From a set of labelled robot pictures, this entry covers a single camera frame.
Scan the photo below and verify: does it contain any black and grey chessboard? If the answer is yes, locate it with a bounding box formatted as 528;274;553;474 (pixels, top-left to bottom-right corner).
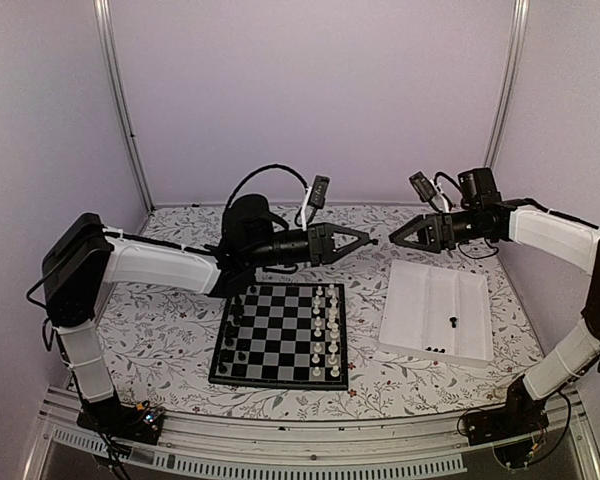
208;282;349;391

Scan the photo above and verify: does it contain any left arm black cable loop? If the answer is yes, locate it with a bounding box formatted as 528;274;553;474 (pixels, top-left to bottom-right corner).
224;163;311;211

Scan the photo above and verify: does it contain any white chess pieces row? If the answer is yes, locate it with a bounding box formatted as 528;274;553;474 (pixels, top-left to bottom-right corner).
311;283;345;382

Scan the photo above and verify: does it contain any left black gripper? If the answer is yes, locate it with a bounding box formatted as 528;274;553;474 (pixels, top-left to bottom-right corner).
245;222;369;269

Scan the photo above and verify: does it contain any front aluminium rail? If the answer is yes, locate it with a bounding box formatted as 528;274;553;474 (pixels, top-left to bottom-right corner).
24;390;600;479

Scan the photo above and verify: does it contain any right aluminium frame post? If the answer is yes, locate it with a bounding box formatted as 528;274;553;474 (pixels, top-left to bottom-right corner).
484;0;530;169

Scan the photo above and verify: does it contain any white plastic divided tray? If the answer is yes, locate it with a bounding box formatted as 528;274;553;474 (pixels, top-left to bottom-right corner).
377;260;494;369

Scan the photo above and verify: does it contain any left aluminium frame post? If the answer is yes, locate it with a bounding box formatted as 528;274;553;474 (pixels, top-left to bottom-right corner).
93;0;155;213

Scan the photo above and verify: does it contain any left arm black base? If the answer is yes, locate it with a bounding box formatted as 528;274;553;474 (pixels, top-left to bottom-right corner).
77;397;166;445

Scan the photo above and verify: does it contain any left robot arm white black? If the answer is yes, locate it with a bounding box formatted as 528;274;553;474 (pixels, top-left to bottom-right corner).
33;194;373;434

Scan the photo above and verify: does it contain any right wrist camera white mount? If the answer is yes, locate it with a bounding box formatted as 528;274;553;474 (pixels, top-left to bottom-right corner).
409;171;453;213

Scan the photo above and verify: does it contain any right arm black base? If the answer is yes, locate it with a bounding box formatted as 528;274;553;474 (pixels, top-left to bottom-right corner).
457;406;549;470

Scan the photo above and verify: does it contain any black chess pieces pile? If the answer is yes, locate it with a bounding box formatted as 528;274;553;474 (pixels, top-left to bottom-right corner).
425;346;446;354

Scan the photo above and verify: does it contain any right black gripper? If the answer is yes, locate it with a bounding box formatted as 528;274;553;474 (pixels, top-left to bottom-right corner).
390;208;487;254

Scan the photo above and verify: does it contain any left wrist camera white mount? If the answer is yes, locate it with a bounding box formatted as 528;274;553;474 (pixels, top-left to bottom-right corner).
299;175;330;230

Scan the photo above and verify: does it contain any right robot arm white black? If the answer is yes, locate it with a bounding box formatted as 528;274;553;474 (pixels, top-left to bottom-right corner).
389;167;600;436

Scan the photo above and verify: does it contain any aluminium frame post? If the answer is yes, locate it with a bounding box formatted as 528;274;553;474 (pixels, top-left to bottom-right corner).
484;0;530;169
93;0;155;213

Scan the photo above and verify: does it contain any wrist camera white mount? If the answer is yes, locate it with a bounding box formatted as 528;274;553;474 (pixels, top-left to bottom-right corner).
299;175;330;230
409;171;453;213

